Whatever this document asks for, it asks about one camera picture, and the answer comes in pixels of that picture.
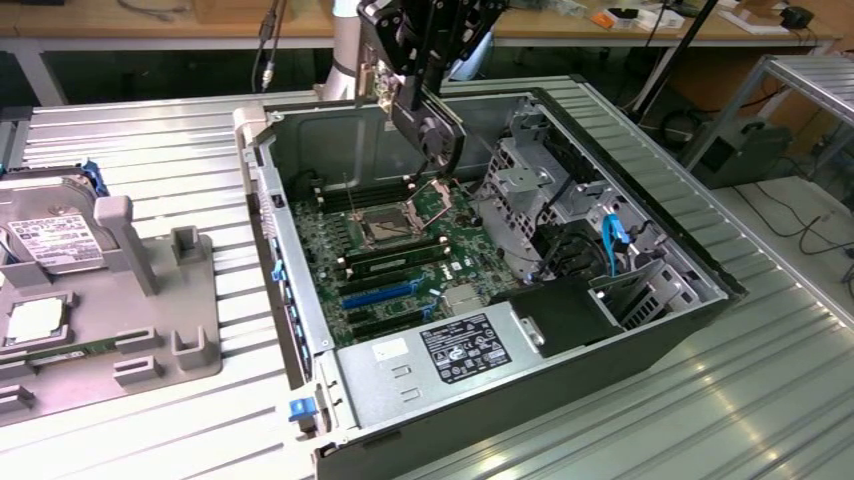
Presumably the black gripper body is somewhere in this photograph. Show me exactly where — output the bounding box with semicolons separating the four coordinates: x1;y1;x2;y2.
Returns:
357;0;506;76

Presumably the silver CPU socket cover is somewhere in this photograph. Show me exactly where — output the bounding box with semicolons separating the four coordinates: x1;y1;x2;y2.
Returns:
404;177;460;234

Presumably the thin metal locking lever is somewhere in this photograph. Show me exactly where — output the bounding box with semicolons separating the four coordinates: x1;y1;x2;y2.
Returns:
341;171;362;224

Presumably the silver perforated drive cage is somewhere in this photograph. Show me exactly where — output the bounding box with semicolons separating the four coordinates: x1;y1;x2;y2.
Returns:
478;134;586;275

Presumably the CPU socket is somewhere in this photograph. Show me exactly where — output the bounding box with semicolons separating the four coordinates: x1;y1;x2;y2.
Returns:
358;205;422;247

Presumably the orange and white box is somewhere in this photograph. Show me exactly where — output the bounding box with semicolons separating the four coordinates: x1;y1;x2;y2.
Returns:
590;7;688;32

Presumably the wooden desk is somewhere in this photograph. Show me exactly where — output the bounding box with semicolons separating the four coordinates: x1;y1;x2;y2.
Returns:
0;0;847;51

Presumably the installed green RAM stick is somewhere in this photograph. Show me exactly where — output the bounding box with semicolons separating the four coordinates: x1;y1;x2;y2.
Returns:
350;252;450;279

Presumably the black stand pole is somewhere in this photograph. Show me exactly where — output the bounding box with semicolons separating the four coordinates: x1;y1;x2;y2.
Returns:
630;0;723;114

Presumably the green Dell motherboard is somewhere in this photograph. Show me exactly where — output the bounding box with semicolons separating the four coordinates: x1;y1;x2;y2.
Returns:
290;177;533;347

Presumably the long black expansion slot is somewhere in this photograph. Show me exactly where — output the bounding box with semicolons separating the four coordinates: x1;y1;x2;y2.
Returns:
353;319;440;344
337;276;429;300
348;307;433;331

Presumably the blue expansion slot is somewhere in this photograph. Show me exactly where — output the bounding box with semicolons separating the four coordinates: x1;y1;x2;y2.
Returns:
341;291;414;310

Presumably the grey floor box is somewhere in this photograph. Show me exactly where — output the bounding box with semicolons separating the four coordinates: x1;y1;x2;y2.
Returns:
680;122;795;190

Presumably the white paper stack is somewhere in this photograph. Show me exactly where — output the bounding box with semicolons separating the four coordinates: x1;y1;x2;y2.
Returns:
717;7;793;36

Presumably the black plastic shroud box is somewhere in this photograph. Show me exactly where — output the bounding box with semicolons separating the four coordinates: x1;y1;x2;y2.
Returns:
508;277;628;360

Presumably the silver disk bay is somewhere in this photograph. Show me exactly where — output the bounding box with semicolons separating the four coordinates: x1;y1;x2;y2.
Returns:
586;257;703;335

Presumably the black power adapter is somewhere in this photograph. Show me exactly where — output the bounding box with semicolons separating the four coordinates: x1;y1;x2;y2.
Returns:
779;5;817;30

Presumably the silver power supply unit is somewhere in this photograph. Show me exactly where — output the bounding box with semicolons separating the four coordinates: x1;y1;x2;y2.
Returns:
336;298;548;430

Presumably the silver hard disk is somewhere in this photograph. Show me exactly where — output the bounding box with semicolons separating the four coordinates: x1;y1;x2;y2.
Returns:
0;167;113;275

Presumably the grey parts rack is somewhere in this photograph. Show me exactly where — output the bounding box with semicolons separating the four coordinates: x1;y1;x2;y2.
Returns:
0;194;226;429

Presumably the black and silver PC case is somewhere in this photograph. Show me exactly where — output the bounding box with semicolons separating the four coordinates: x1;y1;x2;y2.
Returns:
231;73;748;480

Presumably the silver CPU chip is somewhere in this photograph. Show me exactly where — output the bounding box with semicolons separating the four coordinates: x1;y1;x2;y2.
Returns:
5;298;70;347

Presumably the loose green RAM stick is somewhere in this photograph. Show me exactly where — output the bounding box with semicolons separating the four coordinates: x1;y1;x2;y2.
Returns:
0;335;123;370

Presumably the hanging black cable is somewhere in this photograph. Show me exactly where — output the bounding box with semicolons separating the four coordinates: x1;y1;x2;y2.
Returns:
257;0;290;94

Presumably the black wire bundle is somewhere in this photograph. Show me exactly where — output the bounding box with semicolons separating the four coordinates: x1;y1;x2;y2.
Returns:
538;219;602;282

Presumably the blue data wire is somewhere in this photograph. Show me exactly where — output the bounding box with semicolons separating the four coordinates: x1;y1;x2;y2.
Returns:
598;212;634;280

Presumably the blue disk bracket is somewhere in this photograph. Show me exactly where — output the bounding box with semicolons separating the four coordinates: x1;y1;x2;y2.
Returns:
71;156;114;200

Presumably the metal slatted frame table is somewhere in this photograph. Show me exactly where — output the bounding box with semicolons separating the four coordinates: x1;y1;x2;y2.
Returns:
684;53;854;189

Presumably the thin black cable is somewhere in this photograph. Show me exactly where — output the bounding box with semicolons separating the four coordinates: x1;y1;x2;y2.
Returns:
753;187;854;286

